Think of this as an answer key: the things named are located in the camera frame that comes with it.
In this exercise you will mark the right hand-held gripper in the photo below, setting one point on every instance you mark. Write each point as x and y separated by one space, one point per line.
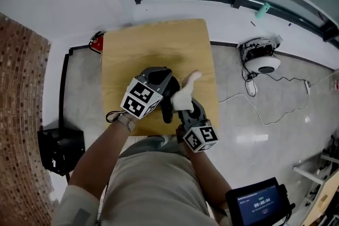
200 139

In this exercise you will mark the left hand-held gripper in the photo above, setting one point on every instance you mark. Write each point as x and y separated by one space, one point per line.
141 99

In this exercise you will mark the white cloth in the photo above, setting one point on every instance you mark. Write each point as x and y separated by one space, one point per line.
182 99

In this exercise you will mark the steel kettle with black lid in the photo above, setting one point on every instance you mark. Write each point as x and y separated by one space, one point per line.
168 113

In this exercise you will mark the person's left forearm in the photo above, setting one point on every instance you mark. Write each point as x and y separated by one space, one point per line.
100 151

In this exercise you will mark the person's right forearm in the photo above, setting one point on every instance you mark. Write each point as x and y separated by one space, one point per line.
206 172

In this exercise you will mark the person's grey trousers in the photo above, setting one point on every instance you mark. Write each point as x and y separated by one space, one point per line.
148 144

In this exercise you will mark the beige wristband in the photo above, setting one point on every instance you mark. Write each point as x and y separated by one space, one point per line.
127 122

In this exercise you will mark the white power adapter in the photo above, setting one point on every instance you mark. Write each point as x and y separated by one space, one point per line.
251 88

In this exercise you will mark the black power adapter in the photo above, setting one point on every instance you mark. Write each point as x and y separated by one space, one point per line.
251 76

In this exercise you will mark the red fire extinguisher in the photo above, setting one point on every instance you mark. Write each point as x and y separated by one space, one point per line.
97 43

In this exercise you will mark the white dome device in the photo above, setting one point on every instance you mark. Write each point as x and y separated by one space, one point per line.
262 63

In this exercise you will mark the person's beige shirt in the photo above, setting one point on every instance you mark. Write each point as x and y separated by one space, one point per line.
148 188

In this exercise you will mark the white robot vacuum device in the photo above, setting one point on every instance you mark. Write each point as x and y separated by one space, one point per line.
259 50

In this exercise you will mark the black tablet with screen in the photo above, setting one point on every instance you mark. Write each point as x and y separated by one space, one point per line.
259 203

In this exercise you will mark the white power strip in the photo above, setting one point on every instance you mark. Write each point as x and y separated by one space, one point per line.
307 87

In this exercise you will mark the green cylinder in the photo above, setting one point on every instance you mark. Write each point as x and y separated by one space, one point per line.
262 11

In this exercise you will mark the black box on floor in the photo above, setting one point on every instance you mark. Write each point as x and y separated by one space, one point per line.
61 151

